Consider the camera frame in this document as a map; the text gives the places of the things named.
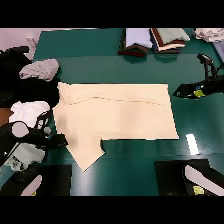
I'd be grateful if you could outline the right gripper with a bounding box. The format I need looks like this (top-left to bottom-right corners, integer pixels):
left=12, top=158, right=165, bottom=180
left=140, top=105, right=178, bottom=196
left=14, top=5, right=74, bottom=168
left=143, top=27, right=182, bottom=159
left=172, top=82, right=198, bottom=100

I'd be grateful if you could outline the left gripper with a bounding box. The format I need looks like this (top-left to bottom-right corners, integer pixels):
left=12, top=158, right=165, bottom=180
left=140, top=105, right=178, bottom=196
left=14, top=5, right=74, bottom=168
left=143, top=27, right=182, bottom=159
left=42, top=132, right=70, bottom=150

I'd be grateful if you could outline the cream T-shirt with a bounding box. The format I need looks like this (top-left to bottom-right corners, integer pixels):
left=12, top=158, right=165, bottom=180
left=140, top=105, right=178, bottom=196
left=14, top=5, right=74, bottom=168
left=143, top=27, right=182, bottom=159
left=52, top=82, right=180, bottom=172

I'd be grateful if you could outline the pale grey garment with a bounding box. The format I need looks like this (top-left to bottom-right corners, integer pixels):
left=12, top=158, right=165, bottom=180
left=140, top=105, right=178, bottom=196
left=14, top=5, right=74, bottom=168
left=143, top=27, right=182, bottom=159
left=18, top=58, right=61, bottom=83

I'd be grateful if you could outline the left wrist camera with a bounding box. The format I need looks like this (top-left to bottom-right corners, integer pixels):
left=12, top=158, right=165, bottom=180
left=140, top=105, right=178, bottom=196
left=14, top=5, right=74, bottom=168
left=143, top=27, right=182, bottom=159
left=35, top=109, right=53, bottom=130

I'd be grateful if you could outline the light blue garment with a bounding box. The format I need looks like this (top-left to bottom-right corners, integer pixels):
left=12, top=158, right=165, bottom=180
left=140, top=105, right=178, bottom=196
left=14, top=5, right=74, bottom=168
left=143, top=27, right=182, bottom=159
left=212, top=41, right=224, bottom=63

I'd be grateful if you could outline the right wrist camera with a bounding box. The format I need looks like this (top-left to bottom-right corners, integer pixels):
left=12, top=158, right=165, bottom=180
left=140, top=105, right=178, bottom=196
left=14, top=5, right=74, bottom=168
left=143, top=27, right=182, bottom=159
left=196, top=52, right=218, bottom=81

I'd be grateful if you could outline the pale green garment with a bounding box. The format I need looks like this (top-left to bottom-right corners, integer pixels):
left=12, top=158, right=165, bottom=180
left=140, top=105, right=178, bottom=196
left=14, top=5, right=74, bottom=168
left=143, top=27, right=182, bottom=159
left=3, top=142, right=46, bottom=172

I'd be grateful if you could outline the white garment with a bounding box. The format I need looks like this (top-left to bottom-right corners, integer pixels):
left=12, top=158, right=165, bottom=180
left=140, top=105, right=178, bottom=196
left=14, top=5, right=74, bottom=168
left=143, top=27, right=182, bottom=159
left=193, top=27, right=224, bottom=43
left=8, top=100, right=51, bottom=130

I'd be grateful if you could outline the black garment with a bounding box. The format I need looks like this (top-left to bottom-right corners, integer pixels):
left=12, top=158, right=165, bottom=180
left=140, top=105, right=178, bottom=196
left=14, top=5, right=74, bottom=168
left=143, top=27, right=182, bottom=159
left=0, top=46, right=62, bottom=109

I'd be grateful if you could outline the grey-green garment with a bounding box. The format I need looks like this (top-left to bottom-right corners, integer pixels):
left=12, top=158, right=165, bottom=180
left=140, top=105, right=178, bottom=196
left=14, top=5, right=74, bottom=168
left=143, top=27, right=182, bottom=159
left=155, top=27, right=191, bottom=44

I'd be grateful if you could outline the brown garment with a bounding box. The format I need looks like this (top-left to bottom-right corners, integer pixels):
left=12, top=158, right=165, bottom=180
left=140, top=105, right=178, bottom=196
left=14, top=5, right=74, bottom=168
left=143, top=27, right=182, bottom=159
left=150, top=28, right=187, bottom=54

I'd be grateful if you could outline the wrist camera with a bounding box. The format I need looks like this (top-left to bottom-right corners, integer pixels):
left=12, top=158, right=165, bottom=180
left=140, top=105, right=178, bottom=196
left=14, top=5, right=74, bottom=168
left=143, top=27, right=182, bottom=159
left=35, top=109, right=53, bottom=130
left=196, top=52, right=218, bottom=81

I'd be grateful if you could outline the lavender garment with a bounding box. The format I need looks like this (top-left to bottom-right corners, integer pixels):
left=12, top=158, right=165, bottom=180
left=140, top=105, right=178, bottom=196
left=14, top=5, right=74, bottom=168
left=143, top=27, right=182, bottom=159
left=124, top=27, right=154, bottom=50

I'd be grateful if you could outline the dark red garment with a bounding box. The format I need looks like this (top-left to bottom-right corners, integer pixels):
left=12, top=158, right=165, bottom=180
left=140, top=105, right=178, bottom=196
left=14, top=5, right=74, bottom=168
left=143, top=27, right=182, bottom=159
left=117, top=44, right=148, bottom=58

